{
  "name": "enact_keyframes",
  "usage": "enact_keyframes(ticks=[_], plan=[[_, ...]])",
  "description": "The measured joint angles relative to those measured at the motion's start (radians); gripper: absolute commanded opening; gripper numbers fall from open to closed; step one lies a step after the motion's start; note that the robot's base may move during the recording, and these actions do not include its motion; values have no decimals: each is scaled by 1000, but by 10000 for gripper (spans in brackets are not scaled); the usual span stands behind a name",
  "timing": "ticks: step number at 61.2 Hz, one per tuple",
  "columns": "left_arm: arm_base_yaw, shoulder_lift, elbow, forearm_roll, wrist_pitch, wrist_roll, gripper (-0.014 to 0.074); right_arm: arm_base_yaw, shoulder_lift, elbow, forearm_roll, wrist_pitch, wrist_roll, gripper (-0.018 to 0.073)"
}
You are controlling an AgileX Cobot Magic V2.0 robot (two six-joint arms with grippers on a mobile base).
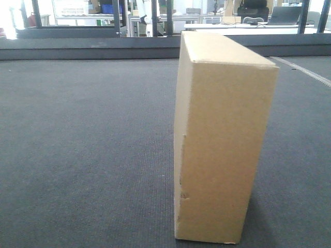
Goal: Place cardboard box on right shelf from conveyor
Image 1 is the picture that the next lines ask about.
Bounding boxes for brown cardboard box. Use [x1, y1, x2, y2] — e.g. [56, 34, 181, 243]
[174, 31, 279, 244]

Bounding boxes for small cardboard box on table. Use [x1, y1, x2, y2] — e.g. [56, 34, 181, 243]
[221, 16, 242, 25]

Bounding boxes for white table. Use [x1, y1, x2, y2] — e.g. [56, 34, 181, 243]
[184, 22, 331, 36]

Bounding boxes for blue bin in background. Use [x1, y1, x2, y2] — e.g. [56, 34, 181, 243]
[101, 4, 123, 14]

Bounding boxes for black office chair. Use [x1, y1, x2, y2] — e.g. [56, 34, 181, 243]
[237, 0, 269, 22]

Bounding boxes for white printed sign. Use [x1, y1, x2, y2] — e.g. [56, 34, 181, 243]
[53, 0, 89, 16]

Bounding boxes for open black laptop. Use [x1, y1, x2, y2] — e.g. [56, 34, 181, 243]
[267, 6, 302, 25]

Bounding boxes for black frame post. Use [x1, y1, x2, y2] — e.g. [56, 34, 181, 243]
[112, 0, 122, 38]

